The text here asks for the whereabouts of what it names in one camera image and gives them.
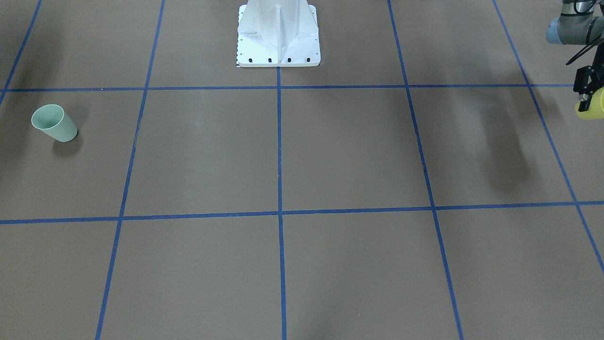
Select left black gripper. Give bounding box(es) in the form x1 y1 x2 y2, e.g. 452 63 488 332
572 64 604 111

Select yellow plastic cup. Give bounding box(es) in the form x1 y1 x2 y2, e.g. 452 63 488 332
575 88 604 120

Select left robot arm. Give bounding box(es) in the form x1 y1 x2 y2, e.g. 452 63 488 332
546 0 604 120

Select green plastic cup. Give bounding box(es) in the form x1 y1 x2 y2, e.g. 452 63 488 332
31 104 78 143

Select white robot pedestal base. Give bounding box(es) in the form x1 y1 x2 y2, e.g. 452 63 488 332
236 0 321 68

